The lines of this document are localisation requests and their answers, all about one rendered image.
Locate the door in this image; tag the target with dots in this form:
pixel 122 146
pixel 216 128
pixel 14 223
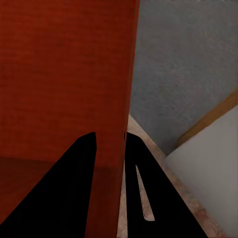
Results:
pixel 228 103

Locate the storage box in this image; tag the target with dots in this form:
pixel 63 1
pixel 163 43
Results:
pixel 66 69

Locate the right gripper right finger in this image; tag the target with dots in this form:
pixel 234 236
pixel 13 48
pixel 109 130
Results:
pixel 173 219

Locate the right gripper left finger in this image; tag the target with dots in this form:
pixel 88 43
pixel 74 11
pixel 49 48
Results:
pixel 57 206

